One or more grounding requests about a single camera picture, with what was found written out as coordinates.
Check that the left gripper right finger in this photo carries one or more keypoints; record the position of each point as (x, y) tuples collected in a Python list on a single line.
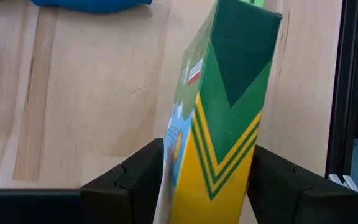
[(278, 186)]

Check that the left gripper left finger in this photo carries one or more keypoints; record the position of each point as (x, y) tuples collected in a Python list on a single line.
[(129, 186)]

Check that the yellow green crayon box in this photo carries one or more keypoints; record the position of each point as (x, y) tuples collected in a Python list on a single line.
[(222, 140)]

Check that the green eraser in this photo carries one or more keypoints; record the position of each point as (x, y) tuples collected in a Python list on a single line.
[(253, 2)]

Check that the white metal bracket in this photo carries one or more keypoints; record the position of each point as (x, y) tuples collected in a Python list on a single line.
[(343, 183)]

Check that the black aluminium table frame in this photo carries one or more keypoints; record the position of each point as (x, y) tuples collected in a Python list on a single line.
[(345, 93)]

